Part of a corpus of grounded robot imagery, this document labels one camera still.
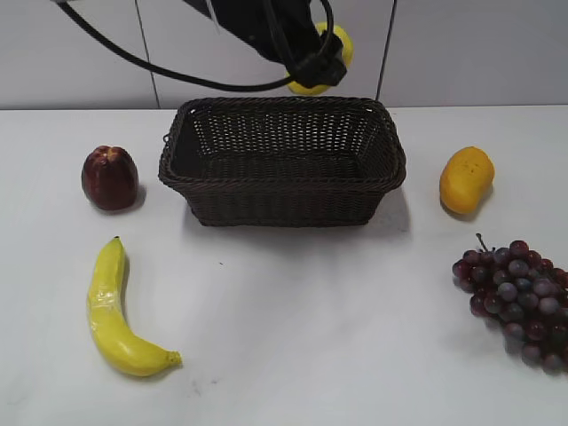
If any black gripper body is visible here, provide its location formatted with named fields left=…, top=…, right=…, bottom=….
left=288, top=33, right=346, bottom=89

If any yellow lemon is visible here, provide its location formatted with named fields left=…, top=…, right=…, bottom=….
left=287, top=24, right=354, bottom=96

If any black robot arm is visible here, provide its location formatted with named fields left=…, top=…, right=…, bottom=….
left=186, top=1, right=347, bottom=93

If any dark brown woven basket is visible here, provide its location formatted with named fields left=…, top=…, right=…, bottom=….
left=159, top=97, right=406, bottom=227

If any orange yellow mango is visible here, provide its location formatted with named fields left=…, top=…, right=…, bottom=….
left=439, top=146, right=495, bottom=215

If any dark red apple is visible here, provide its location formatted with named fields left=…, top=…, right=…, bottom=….
left=81, top=146, right=139, bottom=211

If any purple grape bunch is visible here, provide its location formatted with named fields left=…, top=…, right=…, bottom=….
left=452, top=233, right=567, bottom=375

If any yellow banana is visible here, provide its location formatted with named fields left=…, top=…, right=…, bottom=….
left=87, top=236, right=182, bottom=377

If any black cable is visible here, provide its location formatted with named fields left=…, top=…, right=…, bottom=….
left=49, top=0, right=335, bottom=93

